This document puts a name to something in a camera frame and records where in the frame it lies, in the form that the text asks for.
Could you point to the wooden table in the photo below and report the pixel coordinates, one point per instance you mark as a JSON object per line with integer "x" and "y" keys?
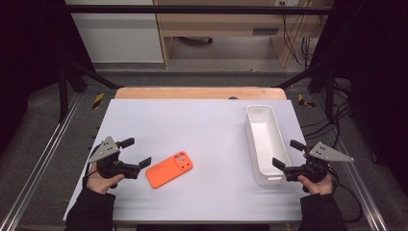
{"x": 192, "y": 93}

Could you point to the person's right hand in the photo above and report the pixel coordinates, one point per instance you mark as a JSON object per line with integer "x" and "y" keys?
{"x": 319, "y": 187}

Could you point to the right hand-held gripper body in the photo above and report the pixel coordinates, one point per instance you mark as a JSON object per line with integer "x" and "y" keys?
{"x": 324, "y": 152}

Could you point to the grey desk label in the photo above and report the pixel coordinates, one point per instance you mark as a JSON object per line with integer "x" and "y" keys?
{"x": 265, "y": 31}

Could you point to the black frame leg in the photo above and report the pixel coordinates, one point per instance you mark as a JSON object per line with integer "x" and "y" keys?
{"x": 329, "y": 93}
{"x": 64, "y": 93}

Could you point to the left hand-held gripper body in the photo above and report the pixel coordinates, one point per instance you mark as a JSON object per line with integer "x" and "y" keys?
{"x": 104, "y": 150}

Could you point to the white table mat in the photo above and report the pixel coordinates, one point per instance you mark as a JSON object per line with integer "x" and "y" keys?
{"x": 198, "y": 128}

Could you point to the black horizontal frame bar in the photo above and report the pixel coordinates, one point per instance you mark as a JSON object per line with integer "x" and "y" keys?
{"x": 192, "y": 9}

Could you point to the dark curtain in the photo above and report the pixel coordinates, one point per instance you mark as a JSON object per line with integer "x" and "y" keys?
{"x": 375, "y": 64}
{"x": 29, "y": 48}

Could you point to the yellow black hazard tape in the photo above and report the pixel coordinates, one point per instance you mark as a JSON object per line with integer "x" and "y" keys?
{"x": 98, "y": 100}
{"x": 303, "y": 100}

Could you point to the orange phone case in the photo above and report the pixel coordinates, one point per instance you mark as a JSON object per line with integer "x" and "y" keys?
{"x": 166, "y": 171}

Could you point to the white cabinet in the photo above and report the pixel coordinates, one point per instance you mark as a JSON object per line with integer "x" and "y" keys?
{"x": 118, "y": 35}

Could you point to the aluminium floor rail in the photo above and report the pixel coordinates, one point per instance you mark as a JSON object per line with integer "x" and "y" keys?
{"x": 38, "y": 173}
{"x": 362, "y": 192}

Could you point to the light wooden desk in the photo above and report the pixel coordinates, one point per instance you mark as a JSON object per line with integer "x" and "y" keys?
{"x": 221, "y": 24}

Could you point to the person's left hand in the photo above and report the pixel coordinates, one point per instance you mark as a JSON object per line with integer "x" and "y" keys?
{"x": 101, "y": 183}

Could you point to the white plastic bin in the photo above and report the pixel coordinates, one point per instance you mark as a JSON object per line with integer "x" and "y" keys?
{"x": 264, "y": 141}

